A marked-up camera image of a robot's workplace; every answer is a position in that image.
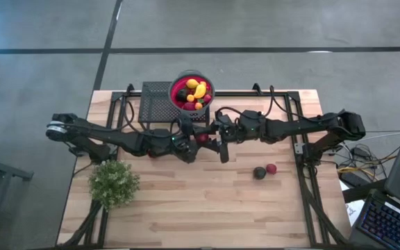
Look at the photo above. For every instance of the red grey collapsible colander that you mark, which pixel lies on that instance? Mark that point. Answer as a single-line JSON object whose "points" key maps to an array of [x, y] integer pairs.
{"points": [[208, 81]]}

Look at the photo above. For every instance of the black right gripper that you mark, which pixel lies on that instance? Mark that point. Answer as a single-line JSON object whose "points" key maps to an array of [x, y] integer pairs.
{"points": [[229, 132]]}

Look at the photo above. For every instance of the black power adapter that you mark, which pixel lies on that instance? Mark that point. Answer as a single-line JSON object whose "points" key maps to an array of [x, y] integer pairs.
{"points": [[359, 152]]}

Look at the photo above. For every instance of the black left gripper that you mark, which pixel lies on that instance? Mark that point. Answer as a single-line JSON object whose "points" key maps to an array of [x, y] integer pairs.
{"points": [[186, 149]]}

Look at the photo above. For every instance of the black mesh shelf riser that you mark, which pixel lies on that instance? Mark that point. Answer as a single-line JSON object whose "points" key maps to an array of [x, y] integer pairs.
{"points": [[155, 100]]}

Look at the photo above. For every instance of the grey metal stand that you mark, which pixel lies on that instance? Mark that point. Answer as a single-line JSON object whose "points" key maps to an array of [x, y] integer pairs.
{"points": [[5, 170]]}

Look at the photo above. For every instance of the small orange fruit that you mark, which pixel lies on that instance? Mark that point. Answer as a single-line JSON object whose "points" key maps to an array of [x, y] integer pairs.
{"points": [[198, 106], [190, 98]]}

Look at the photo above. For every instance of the dark red fig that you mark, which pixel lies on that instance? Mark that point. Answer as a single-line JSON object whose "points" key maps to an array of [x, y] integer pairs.
{"points": [[188, 106]]}

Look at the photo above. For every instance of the green artificial potted plant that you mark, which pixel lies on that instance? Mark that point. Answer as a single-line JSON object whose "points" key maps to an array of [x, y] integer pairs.
{"points": [[113, 184]]}

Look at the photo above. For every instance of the black stand bar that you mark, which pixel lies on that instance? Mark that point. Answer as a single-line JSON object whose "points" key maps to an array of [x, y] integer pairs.
{"points": [[363, 192]]}

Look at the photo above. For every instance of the large dark purple fruit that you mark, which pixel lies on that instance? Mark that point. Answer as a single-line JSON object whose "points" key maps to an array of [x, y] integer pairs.
{"points": [[259, 172], [182, 94]]}

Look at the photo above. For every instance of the white paper sheet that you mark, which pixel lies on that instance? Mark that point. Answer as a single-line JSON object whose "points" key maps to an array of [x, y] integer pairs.
{"points": [[354, 210]]}

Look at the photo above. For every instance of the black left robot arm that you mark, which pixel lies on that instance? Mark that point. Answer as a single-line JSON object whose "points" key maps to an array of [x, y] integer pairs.
{"points": [[99, 133]]}

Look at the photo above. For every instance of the red strawberry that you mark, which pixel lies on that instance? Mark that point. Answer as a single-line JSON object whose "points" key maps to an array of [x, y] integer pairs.
{"points": [[207, 98]]}

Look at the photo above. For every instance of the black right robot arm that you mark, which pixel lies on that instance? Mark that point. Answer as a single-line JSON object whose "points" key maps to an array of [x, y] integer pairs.
{"points": [[307, 128]]}

